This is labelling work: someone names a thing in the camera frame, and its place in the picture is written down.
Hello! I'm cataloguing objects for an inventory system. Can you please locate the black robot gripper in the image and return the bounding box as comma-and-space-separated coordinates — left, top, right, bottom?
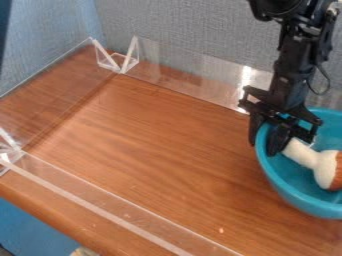
238, 35, 322, 157

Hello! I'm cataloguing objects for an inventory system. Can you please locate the blue plastic bowl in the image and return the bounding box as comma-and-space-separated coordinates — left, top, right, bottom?
255, 108, 342, 219

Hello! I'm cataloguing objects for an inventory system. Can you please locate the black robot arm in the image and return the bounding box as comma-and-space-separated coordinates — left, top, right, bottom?
239, 0, 341, 156

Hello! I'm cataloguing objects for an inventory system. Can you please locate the white brown toy mushroom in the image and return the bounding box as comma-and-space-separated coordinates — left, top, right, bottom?
282, 138, 342, 191

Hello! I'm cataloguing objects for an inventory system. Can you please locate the clear acrylic back barrier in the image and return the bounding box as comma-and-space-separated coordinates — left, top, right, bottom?
127, 37, 273, 113

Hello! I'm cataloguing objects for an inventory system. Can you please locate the clear acrylic barrier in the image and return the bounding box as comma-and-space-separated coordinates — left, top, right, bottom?
0, 37, 91, 98
127, 37, 273, 113
0, 151, 243, 256

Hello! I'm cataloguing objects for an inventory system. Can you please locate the clear acrylic front barrier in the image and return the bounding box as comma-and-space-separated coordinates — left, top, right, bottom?
0, 151, 243, 256

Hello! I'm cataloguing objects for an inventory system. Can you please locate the clear acrylic left barrier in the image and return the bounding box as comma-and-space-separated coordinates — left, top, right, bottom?
0, 37, 91, 98

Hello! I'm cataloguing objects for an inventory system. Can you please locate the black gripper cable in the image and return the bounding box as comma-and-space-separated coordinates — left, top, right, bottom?
306, 63, 333, 97

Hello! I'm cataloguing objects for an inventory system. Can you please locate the clear acrylic left bracket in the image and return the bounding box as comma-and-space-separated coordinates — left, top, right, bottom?
0, 127, 23, 177

